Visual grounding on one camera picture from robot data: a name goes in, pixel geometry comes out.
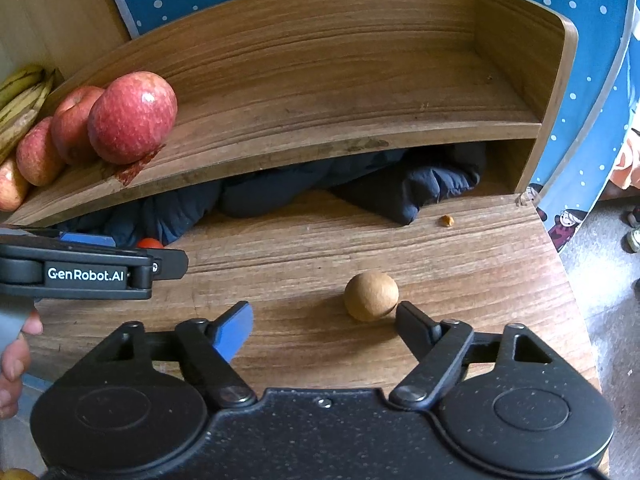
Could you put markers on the dark navy jacket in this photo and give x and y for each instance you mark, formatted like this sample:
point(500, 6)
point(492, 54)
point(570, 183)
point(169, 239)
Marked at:
point(425, 180)

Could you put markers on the bunch of bananas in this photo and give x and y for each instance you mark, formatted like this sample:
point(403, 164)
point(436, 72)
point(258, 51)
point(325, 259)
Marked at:
point(20, 105)

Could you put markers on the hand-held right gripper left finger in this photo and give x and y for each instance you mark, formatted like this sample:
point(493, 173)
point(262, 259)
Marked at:
point(235, 330)

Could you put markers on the small orange crumb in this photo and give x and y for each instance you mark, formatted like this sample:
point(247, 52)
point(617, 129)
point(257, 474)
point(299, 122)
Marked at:
point(446, 220)

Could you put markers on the wooden shelf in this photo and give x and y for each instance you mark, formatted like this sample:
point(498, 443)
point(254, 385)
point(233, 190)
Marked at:
point(325, 60)

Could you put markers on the red cherry tomato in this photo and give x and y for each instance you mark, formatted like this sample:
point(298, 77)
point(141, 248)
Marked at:
point(150, 243)

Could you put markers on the red apple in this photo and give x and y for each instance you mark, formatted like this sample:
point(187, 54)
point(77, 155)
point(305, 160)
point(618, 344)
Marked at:
point(10, 187)
point(39, 152)
point(132, 117)
point(72, 120)

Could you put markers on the orange cloth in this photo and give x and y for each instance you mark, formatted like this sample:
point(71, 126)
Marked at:
point(627, 160)

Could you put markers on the white green shoe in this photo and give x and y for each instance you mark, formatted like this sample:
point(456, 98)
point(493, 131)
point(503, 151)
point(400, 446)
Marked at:
point(634, 241)

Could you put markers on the person's left hand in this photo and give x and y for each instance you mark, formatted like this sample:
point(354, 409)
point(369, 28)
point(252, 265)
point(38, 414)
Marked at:
point(15, 365)

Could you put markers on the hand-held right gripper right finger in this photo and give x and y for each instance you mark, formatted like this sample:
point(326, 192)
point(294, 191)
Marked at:
point(417, 327)

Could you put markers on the brown longan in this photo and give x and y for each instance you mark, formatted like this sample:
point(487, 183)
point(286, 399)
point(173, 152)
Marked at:
point(371, 296)

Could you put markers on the wooden panel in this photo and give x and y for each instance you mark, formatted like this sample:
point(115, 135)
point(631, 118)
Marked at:
point(55, 5)

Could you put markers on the dark shoe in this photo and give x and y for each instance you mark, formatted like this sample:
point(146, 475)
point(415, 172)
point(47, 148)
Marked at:
point(634, 216)

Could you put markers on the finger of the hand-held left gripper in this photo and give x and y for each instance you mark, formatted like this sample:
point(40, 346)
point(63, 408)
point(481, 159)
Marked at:
point(85, 275)
point(87, 240)

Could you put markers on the blue dotted cloth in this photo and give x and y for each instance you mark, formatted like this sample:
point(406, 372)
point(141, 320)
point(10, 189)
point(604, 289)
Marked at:
point(600, 85)

